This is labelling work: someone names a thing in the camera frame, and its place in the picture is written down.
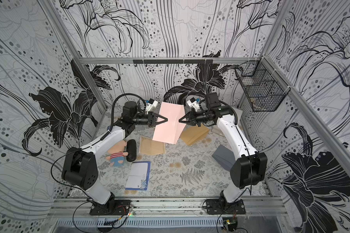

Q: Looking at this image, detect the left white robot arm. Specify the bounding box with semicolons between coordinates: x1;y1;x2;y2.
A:
61;93;168;205

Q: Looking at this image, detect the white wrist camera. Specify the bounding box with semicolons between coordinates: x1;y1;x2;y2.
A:
145;99;158;114
186;98;200;112

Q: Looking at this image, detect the pink envelope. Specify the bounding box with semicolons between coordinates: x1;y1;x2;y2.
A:
152;102;186;144

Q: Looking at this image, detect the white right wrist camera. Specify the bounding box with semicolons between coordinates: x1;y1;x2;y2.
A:
186;98;200;112

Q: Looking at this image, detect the small electronics board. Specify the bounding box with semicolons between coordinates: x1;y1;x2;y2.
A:
222;217;238;232

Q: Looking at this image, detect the black wire mesh basket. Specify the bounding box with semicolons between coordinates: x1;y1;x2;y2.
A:
234;60;286;112

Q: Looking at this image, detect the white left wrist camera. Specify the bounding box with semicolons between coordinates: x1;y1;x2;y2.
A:
145;99;158;114

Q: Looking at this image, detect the yellow kraft envelope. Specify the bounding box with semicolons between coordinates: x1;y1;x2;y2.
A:
180;125;210;146

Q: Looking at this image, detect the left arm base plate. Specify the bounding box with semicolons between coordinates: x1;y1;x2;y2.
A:
89;200;131;216

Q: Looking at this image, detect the pink plush doll toy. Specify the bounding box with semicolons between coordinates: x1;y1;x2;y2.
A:
106;140;128;167

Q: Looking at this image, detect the white blue-bordered letter paper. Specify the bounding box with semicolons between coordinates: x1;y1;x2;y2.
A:
125;161;151;191

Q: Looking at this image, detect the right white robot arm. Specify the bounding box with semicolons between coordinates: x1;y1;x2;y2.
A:
179;93;268;205

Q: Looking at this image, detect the dark grey envelope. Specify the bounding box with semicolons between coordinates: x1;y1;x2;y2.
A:
212;145;235;171

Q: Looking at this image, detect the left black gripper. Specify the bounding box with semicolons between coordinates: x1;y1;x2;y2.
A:
130;110;166;127

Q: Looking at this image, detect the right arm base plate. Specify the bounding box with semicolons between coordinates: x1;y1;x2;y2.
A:
202;199;246;215

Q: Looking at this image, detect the black bar on rail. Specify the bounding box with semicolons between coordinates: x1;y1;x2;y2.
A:
132;59;214;64

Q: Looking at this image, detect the white mini drawer cabinet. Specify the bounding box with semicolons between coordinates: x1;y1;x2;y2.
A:
211;106;243;137

